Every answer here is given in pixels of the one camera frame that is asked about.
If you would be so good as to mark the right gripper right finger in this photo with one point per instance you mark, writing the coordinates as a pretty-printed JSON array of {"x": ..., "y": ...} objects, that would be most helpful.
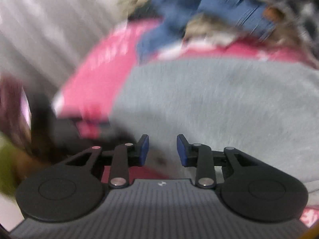
[{"x": 245, "y": 185}]

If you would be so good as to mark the beige clothes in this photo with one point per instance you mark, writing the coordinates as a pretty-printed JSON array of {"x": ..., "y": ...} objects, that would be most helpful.
[{"x": 214, "y": 30}]

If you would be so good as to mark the grey garment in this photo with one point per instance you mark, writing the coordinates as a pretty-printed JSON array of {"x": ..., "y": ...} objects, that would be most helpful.
[{"x": 268, "y": 110}]

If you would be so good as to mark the blue denim jeans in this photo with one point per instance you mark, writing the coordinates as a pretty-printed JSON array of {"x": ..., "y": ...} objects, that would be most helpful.
[{"x": 247, "y": 15}]

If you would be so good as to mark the pink floral bed sheet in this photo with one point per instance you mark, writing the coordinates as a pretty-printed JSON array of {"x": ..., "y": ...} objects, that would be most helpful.
[{"x": 91, "y": 92}]

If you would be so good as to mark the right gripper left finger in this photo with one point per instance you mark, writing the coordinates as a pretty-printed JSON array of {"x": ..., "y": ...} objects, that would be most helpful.
[{"x": 76, "y": 186}]

